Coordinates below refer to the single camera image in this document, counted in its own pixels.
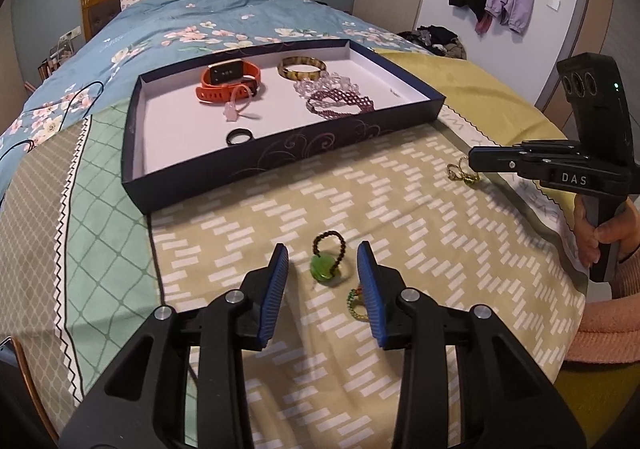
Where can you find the wooden rail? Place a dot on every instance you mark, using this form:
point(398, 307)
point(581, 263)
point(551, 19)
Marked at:
point(35, 389)

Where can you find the bedside table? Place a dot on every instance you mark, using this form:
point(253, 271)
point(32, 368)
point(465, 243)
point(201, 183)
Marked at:
point(57, 59)

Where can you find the person's right hand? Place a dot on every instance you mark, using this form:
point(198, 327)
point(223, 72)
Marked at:
point(615, 226)

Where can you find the white wall socket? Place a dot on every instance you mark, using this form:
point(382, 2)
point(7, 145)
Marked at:
point(70, 34)

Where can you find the pile of dark clothes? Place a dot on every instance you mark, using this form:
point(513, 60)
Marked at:
point(435, 41)

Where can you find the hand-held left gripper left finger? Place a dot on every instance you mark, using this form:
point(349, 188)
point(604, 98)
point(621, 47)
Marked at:
point(275, 294)

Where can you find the pink charm clear loop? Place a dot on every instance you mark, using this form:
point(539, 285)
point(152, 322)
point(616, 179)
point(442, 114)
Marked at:
point(231, 111)

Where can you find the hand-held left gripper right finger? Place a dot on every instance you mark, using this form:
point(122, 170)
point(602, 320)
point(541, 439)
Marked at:
point(372, 294)

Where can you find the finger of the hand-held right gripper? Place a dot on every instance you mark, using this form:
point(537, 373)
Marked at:
point(550, 145)
point(500, 161)

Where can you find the white light switch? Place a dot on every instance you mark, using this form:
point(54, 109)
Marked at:
point(552, 3)

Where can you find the person's right forearm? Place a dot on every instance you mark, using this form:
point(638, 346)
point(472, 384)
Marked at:
point(610, 324)

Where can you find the amber bangle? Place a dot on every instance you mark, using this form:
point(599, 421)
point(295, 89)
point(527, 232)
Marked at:
point(320, 66)

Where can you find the mauve hanging garment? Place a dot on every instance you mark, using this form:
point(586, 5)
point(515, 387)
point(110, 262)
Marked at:
point(482, 24)

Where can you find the wooden door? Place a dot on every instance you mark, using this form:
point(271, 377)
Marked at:
point(605, 4)

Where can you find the blue floral duvet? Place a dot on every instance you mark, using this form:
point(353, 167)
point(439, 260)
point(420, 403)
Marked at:
point(175, 14)

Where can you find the green jade pendant bead loop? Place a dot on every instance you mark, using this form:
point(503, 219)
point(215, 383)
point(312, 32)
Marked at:
point(322, 269)

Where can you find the dark blue shallow box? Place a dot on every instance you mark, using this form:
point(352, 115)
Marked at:
point(175, 129)

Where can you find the orange smartwatch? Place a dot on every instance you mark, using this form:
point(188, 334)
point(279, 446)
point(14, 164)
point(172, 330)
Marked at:
point(227, 71)

